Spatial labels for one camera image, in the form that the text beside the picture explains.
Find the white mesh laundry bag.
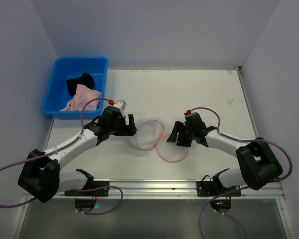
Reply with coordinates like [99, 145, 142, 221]
[130, 118, 189, 163]

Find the pink bra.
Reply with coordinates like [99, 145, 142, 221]
[61, 84, 101, 111]

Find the black bra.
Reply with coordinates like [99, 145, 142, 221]
[66, 73, 95, 96]

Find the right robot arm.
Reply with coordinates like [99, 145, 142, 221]
[167, 113, 283, 191]

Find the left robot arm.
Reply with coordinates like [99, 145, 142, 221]
[18, 101, 136, 203]

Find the blue plastic bin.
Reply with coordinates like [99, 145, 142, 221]
[41, 56, 108, 120]

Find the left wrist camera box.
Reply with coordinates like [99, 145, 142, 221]
[113, 100, 127, 117]

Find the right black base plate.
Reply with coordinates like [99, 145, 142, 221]
[196, 181, 241, 197]

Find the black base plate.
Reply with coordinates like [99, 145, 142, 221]
[64, 181, 110, 197]
[196, 181, 241, 197]

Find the aluminium mounting rail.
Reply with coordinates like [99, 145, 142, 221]
[27, 174, 284, 203]

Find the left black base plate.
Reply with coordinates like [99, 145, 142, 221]
[64, 181, 110, 197]

